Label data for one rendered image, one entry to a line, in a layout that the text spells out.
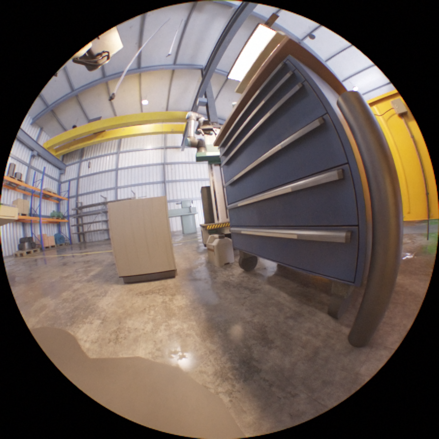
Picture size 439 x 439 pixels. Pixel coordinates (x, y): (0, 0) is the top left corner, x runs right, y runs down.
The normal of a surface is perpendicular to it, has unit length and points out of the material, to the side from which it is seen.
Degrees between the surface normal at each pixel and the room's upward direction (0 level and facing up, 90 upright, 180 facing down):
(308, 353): 0
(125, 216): 90
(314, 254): 90
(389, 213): 90
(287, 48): 180
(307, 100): 90
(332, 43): 169
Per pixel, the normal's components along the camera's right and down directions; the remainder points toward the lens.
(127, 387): -0.13, -0.99
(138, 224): 0.36, -0.04
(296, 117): -0.94, 0.12
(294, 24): -0.05, 1.00
